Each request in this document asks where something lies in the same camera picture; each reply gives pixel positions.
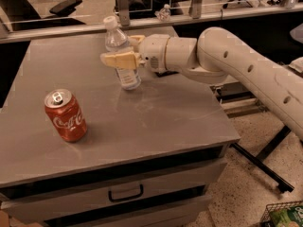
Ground metal glass partition rail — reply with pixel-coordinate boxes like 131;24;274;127
1;0;303;44

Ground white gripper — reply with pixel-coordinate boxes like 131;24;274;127
100;34;169;73

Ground black metal stand base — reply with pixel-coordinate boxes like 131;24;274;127
230;125;296;195

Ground small clear bottle on ledge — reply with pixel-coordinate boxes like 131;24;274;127
154;4;170;22

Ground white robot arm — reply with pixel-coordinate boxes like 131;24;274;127
100;27;303;139

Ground black drawer handle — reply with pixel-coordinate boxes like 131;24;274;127
108;183;144;203

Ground upper grey drawer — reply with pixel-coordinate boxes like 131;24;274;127
3;158;226;222

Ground green package in basket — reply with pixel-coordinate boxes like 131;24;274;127
269;205;303;227

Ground wire basket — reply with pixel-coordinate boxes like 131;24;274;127
260;201;303;227

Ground clear plastic water bottle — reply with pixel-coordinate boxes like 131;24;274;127
103;16;141;90

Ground grey drawer cabinet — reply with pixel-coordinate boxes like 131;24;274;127
0;35;239;227

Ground black office chair left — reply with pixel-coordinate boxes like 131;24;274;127
0;0;87;32

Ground red Coca-Cola can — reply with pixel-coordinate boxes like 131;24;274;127
45;89;87;142

